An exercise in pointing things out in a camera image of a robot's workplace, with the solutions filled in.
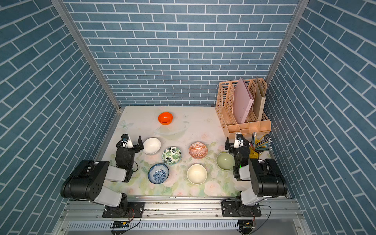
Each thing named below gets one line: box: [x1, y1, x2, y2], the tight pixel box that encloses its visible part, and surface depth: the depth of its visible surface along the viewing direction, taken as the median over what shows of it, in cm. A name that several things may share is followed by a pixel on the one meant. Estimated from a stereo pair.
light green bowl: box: [215, 151, 236, 172], surface depth 90 cm
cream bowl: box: [187, 164, 208, 186], surface depth 84 cm
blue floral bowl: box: [147, 163, 170, 185], surface depth 86 cm
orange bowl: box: [157, 111, 174, 126], surface depth 110 cm
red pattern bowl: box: [188, 141, 209, 160], surface depth 96 cm
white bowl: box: [142, 137, 162, 155], surface depth 97 cm
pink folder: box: [233, 76, 255, 124], surface depth 96 cm
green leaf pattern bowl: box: [161, 146, 182, 166], surface depth 93 cm
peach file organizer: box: [215, 77, 272, 137], surface depth 103 cm
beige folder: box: [253, 76, 266, 121], surface depth 93 cm
